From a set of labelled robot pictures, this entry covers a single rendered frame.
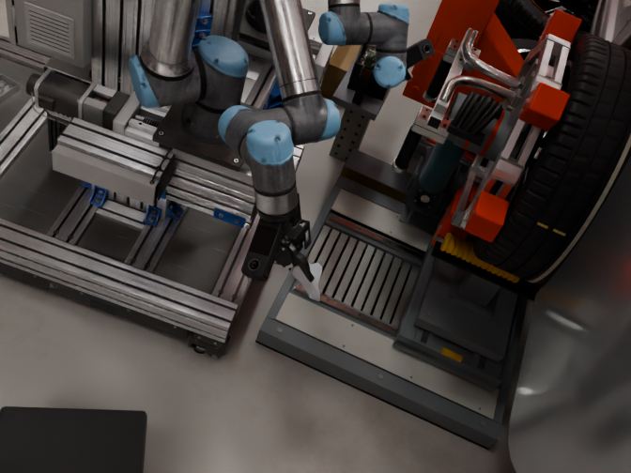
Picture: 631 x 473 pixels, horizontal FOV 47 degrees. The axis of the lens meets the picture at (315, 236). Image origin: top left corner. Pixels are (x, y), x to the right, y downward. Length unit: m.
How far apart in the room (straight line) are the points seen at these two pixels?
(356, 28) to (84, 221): 1.08
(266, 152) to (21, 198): 1.37
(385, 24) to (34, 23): 0.88
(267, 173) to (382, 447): 1.34
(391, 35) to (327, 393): 1.17
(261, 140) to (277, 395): 1.30
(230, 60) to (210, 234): 0.86
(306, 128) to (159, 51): 0.40
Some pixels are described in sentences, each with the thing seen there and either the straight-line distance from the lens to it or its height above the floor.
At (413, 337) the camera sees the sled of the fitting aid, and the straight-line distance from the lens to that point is 2.43.
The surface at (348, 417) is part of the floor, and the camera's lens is 2.39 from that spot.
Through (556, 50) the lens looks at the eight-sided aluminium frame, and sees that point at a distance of 2.00.
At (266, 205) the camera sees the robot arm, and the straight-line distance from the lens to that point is 1.27.
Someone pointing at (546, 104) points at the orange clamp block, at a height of 1.14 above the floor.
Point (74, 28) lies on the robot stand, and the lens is 1.98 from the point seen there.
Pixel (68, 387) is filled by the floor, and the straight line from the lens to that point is 2.33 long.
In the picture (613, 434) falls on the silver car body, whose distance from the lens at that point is 1.29.
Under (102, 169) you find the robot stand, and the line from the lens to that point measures 1.84.
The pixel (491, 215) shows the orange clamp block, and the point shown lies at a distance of 1.80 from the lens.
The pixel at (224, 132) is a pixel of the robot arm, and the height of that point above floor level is 1.17.
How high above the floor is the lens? 2.08
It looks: 49 degrees down
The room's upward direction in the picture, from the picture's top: 21 degrees clockwise
